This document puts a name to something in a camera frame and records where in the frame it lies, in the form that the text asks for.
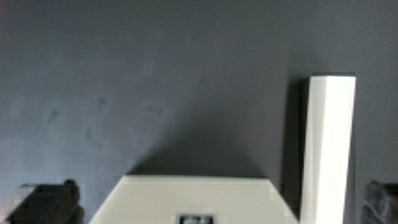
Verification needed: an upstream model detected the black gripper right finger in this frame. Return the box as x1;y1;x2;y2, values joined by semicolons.
361;181;398;224

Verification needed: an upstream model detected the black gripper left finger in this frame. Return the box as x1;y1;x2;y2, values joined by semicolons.
6;179;86;224

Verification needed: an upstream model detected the white cabinet top block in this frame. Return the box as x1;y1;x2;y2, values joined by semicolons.
90;175;299;224

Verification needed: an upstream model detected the white left fence stub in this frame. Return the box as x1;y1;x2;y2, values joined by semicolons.
301;76;356;224

